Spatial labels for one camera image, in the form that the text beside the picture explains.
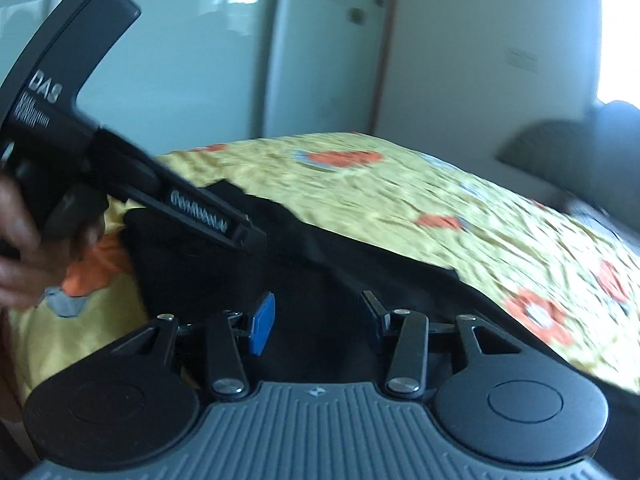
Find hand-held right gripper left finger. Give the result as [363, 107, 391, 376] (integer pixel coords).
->
[107, 291, 277, 401]

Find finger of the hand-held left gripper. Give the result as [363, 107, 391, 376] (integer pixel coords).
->
[227, 213, 269, 257]

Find black pants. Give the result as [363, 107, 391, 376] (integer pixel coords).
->
[122, 179, 640, 480]

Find grey padded headboard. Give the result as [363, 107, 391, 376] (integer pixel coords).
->
[496, 100, 640, 222]

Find person's left hand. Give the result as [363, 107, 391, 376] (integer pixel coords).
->
[0, 174, 107, 312]

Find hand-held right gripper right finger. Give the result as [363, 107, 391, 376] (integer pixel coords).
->
[360, 290, 532, 399]

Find glass wardrobe door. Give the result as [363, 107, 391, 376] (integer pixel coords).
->
[0, 0, 281, 163]
[264, 0, 403, 140]

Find bright window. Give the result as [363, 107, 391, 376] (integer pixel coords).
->
[599, 0, 640, 107]

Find yellow floral bedsheet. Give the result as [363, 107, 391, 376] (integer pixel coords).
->
[9, 131, 640, 397]

